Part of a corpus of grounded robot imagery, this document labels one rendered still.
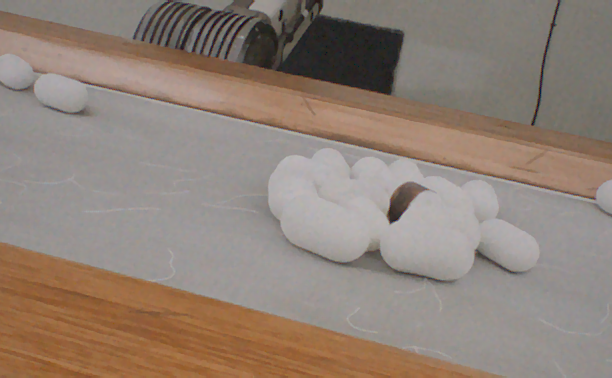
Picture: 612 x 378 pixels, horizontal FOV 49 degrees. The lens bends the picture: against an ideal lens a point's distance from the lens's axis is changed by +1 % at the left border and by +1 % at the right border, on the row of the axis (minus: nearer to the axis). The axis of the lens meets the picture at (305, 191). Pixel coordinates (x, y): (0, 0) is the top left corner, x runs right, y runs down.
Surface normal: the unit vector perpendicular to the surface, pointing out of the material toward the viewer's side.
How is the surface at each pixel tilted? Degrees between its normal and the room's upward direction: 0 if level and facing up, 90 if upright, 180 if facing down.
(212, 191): 0
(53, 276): 0
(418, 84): 90
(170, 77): 45
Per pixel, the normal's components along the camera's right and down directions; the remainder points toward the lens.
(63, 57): 0.00, -0.48
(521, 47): -0.13, 0.28
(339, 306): 0.18, -0.94
